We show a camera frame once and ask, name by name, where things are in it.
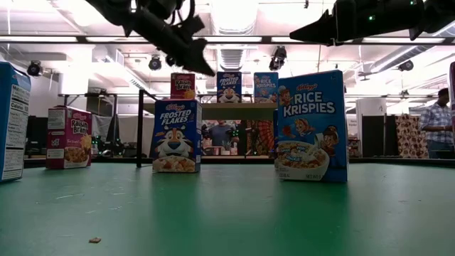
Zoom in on white cabinet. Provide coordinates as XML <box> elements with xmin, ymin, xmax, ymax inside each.
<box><xmin>355</xmin><ymin>97</ymin><xmax>387</xmax><ymax>157</ymax></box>

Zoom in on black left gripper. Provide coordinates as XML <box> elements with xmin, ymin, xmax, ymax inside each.
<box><xmin>132</xmin><ymin>6</ymin><xmax>216</xmax><ymax>77</ymax></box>

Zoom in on brown patterned board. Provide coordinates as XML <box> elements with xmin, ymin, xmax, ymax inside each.
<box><xmin>395</xmin><ymin>113</ymin><xmax>430</xmax><ymax>159</ymax></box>

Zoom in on Frosted Flakes cereal box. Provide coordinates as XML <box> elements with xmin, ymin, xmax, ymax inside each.
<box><xmin>272</xmin><ymin>109</ymin><xmax>279</xmax><ymax>170</ymax></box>
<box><xmin>151</xmin><ymin>99</ymin><xmax>203</xmax><ymax>174</ymax></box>
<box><xmin>216</xmin><ymin>71</ymin><xmax>242</xmax><ymax>104</ymax></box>

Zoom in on silver air duct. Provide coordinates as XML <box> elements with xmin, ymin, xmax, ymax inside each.
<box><xmin>369</xmin><ymin>44</ymin><xmax>444</xmax><ymax>74</ymax></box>

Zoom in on black tall panel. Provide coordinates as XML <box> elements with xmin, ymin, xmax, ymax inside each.
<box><xmin>361</xmin><ymin>114</ymin><xmax>396</xmax><ymax>158</ymax></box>

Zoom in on black framed light bar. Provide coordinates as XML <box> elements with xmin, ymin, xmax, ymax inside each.
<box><xmin>0</xmin><ymin>34</ymin><xmax>455</xmax><ymax>46</ymax></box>

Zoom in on black partition panel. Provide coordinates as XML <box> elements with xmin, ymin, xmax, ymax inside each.
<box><xmin>26</xmin><ymin>115</ymin><xmax>49</xmax><ymax>150</ymax></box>

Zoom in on Rice Krispies cereal box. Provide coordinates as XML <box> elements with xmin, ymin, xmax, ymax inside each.
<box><xmin>276</xmin><ymin>69</ymin><xmax>349</xmax><ymax>183</ymax></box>
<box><xmin>0</xmin><ymin>62</ymin><xmax>32</xmax><ymax>183</ymax></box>
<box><xmin>253</xmin><ymin>72</ymin><xmax>279</xmax><ymax>104</ymax></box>

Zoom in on black metal rack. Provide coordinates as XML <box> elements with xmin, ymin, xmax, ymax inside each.
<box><xmin>58</xmin><ymin>92</ymin><xmax>119</xmax><ymax>118</ymax></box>

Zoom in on person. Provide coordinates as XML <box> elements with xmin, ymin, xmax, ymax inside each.
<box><xmin>418</xmin><ymin>87</ymin><xmax>454</xmax><ymax>159</ymax></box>
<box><xmin>207</xmin><ymin>119</ymin><xmax>238</xmax><ymax>156</ymax></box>

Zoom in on orange patterned cloth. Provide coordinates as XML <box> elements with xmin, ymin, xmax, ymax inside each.
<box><xmin>248</xmin><ymin>119</ymin><xmax>275</xmax><ymax>156</ymax></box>

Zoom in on wooden shelf with black legs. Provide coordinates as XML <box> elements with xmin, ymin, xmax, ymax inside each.
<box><xmin>136</xmin><ymin>88</ymin><xmax>279</xmax><ymax>169</ymax></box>

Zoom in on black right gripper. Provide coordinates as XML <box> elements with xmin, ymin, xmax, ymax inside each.
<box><xmin>289</xmin><ymin>0</ymin><xmax>364</xmax><ymax>47</ymax></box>

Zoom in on black table frame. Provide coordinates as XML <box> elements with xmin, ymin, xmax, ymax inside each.
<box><xmin>23</xmin><ymin>157</ymin><xmax>455</xmax><ymax>169</ymax></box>

